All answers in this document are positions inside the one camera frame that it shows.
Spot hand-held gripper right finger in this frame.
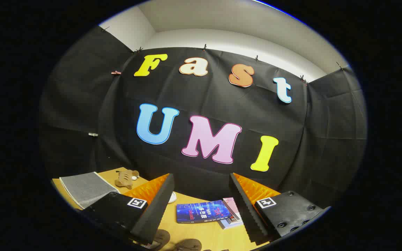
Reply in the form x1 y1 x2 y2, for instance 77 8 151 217
229 173 331 245

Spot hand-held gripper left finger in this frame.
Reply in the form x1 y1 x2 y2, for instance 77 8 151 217
79 173 174 246

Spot brown suede shoe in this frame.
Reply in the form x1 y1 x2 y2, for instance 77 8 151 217
174 238 203 251
151 229 171 250

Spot grey fabric storage box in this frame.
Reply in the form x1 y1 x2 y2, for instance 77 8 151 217
59 171 120 210

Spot pink cover book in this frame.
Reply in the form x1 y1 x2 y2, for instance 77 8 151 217
222 197 243 222

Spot thin grey book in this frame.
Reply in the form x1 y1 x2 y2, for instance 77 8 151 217
217 216 244 230

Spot brown striped plush toy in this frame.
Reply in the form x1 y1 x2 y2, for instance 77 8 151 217
114 169 140 190

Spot blue cover book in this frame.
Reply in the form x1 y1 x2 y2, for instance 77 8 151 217
176 200 233 224

